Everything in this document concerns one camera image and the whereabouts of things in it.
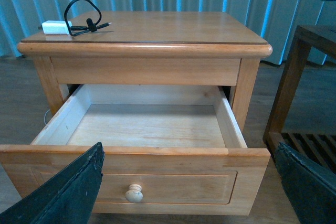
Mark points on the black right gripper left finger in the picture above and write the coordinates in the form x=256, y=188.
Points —
x=68, y=197

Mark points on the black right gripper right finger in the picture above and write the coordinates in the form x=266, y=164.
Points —
x=309, y=187

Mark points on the wooden drawer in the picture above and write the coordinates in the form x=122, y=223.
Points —
x=168, y=150

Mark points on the white charger adapter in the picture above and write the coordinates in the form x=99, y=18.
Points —
x=54, y=27

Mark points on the dark wooden side table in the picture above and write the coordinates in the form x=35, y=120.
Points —
x=318, y=147

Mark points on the light wooden nightstand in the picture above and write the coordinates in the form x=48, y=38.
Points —
x=165, y=48

